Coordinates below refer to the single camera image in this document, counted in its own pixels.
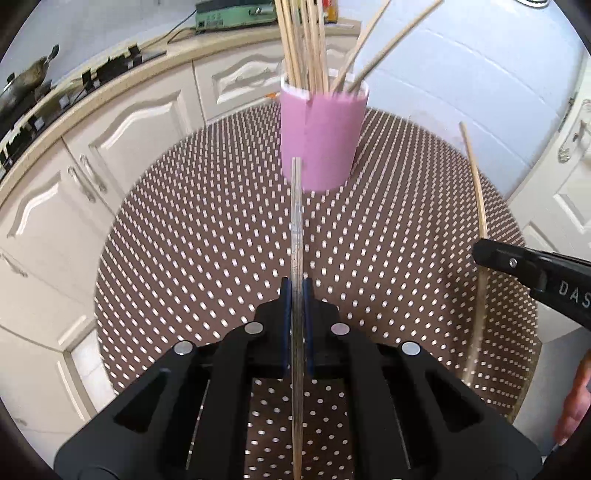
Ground light wooden chopstick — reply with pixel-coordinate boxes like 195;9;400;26
458;121;490;388

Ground grey chopstick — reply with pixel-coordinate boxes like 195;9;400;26
290;157;305;480

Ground tan chopstick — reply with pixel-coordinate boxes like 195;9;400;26
315;0;329;93
297;1;315;92
307;0;322;92
283;0;307;89

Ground thin chopstick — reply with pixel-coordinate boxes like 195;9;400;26
274;0;301;88

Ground cream kitchen cabinets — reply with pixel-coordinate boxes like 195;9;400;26
0;18;364;462

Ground person right hand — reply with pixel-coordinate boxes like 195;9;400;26
554;362;590;446

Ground white door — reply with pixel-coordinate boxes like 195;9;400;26
507;73;591;278

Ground brown polka dot tablecloth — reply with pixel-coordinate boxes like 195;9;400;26
95;104;539;479

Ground pink cylindrical cup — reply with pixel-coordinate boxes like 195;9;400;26
280;75;370;192

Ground chopstick in cup rightmost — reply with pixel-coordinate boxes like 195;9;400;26
347;0;444;93

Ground chopstick in cup leaning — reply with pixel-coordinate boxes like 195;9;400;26
329;0;391;94

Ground red orange bottle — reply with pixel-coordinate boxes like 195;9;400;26
322;0;339;24

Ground black gas stove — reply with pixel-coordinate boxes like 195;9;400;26
1;44;165;179

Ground dark wok pan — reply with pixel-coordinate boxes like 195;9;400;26
0;44;60;119

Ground green electric grill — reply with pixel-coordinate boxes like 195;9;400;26
195;0;277;32

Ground black power cable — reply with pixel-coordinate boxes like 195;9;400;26
138;8;198;50

